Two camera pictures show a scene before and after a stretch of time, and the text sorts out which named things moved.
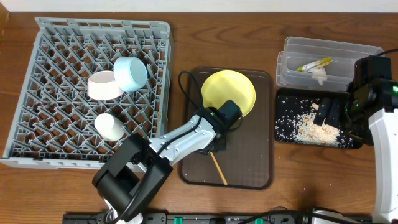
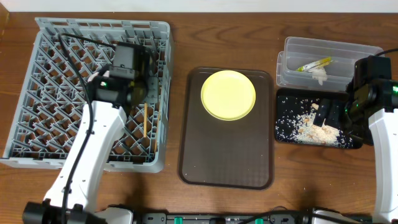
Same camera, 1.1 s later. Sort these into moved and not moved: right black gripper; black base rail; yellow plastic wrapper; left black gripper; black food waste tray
Moved: left black gripper
Not moved: yellow plastic wrapper; black food waste tray; right black gripper; black base rail
